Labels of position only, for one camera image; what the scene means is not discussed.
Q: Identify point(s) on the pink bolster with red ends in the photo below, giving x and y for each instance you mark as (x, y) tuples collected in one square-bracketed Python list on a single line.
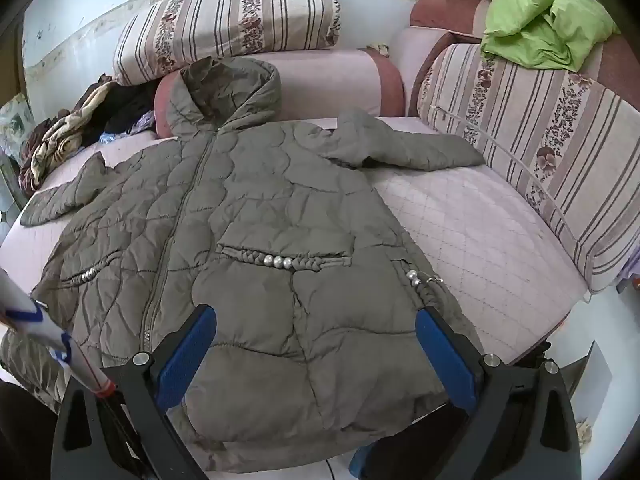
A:
[(325, 80)]

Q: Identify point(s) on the black clothing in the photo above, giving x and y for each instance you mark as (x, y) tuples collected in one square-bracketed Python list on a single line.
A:
[(130, 105)]

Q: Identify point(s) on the brown cloth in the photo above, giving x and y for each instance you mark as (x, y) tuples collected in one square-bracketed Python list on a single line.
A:
[(34, 142)]

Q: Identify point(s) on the floral picture bag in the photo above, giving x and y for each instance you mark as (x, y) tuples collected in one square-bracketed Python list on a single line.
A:
[(15, 120)]

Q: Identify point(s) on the purple cloth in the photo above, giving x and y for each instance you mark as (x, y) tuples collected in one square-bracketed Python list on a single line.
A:
[(631, 275)]

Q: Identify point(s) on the green puffy jacket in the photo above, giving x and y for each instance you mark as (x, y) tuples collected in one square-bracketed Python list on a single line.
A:
[(530, 15)]

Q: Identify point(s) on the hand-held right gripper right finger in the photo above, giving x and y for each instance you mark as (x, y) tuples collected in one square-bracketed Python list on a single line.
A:
[(445, 365)]

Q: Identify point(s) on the blue plastic bag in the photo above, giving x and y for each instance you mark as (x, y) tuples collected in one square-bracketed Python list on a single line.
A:
[(107, 137)]

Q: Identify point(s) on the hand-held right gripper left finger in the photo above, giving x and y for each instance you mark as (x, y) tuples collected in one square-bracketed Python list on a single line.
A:
[(186, 360)]

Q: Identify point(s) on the grey flat board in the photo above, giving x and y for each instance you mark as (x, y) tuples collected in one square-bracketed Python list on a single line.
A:
[(592, 380)]

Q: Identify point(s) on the olive quilted hooded jacket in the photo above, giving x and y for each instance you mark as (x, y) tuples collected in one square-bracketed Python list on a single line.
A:
[(250, 210)]

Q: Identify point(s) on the striped floral cushion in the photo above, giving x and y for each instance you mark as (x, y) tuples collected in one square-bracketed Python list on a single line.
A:
[(550, 135), (225, 20)]

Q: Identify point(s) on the beige floral blanket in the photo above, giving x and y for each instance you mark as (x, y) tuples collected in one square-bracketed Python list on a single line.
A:
[(65, 130)]

